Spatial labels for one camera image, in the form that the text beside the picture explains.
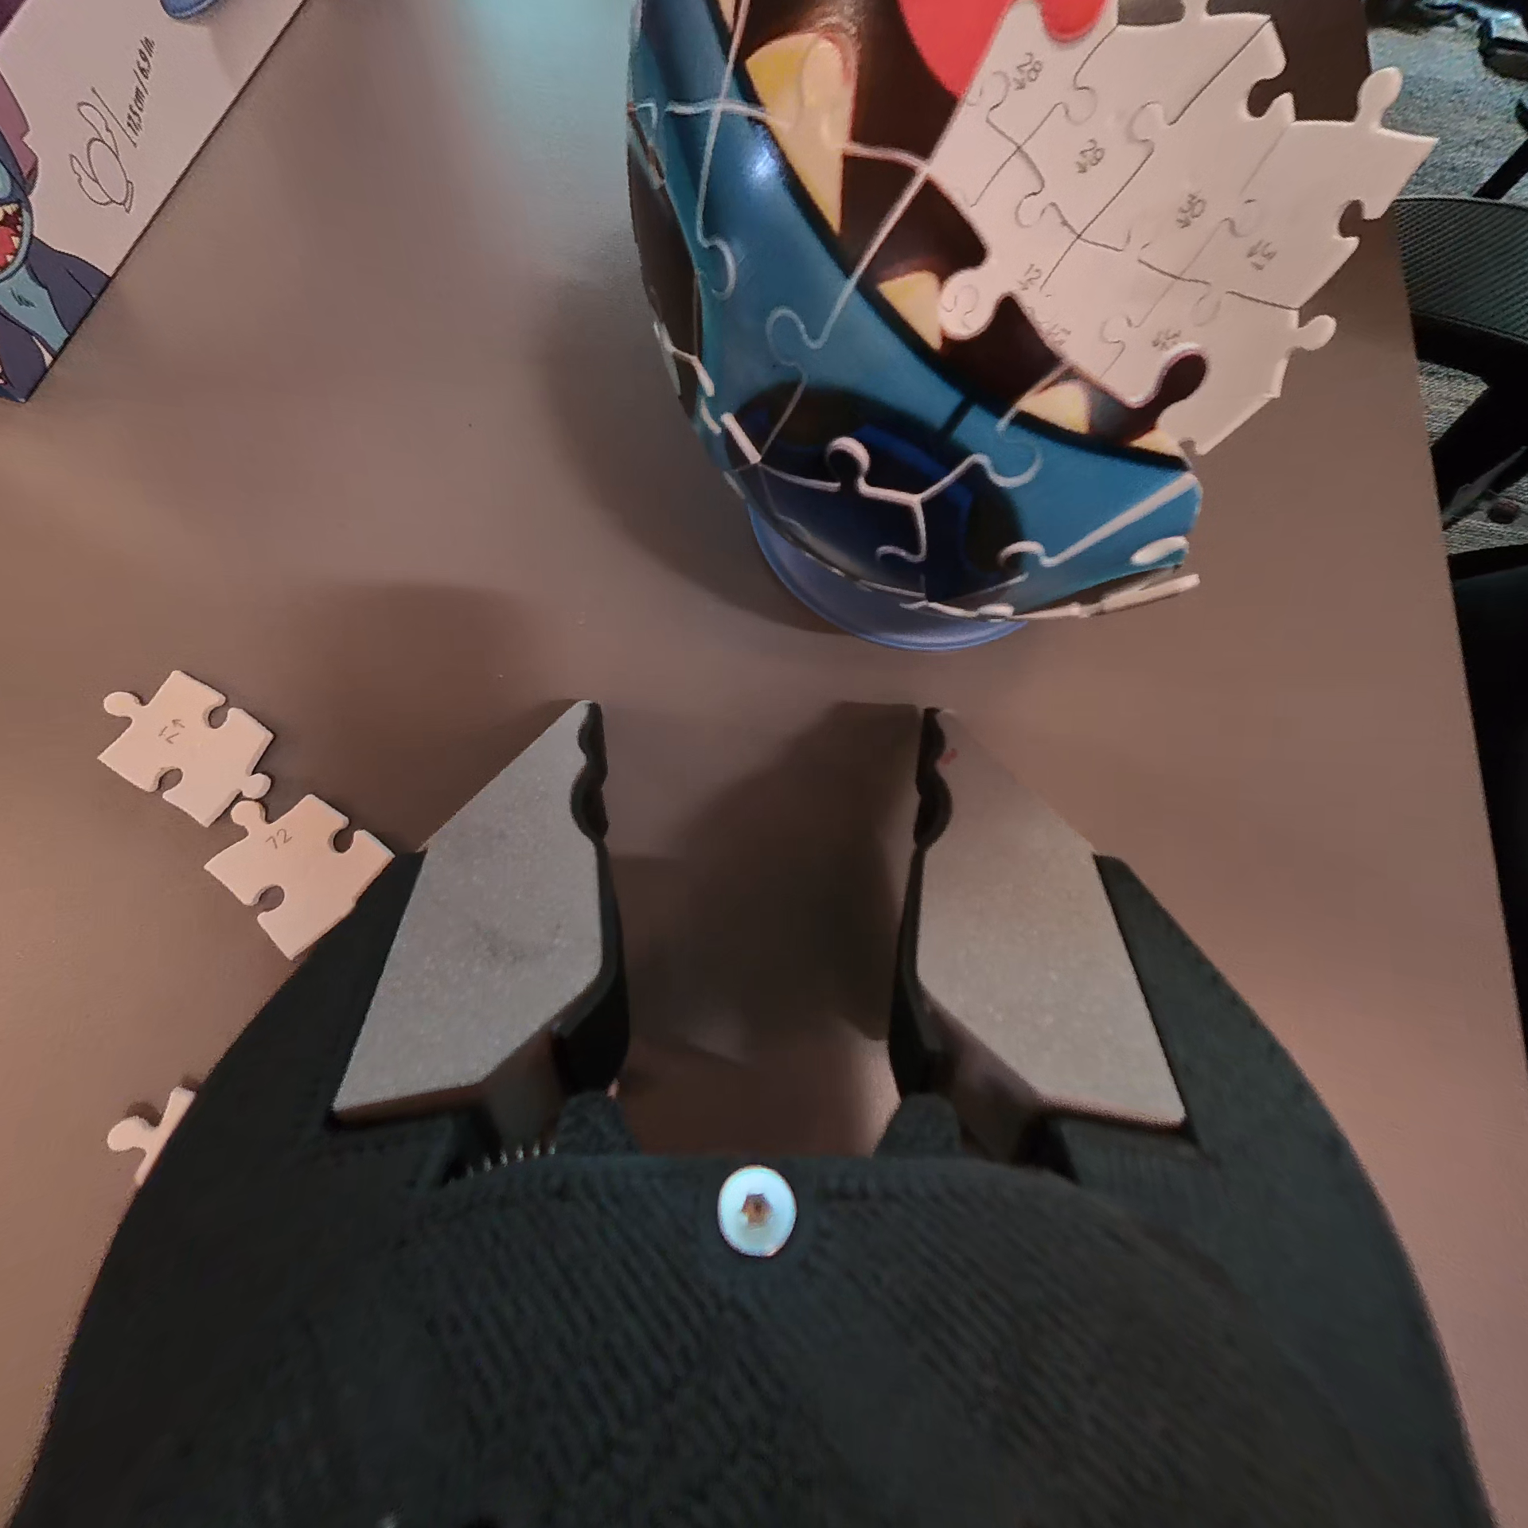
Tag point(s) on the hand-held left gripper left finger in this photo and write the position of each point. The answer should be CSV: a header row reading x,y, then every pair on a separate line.
x,y
477,956

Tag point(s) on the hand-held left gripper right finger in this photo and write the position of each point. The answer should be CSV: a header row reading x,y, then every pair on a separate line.
x,y
1033,966

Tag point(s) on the blue ball stand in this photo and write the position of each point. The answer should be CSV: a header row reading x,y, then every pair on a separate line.
x,y
835,608

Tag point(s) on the puzzle ball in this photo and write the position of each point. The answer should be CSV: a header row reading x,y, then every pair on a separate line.
x,y
764,299

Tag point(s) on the white puzzle piece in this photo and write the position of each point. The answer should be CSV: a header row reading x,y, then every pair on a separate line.
x,y
149,1128
293,877
179,746

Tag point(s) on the cartoon print puzzle box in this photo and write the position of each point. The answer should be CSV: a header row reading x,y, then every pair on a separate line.
x,y
118,144

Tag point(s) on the grey office chair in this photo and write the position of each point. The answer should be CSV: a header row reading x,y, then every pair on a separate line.
x,y
1468,275

